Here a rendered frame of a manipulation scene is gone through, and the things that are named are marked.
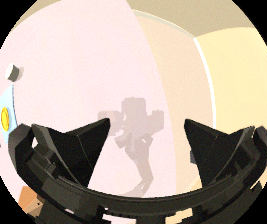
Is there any light blue flat mat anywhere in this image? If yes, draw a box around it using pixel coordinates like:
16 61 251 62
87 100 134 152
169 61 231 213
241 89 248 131
0 84 17 144

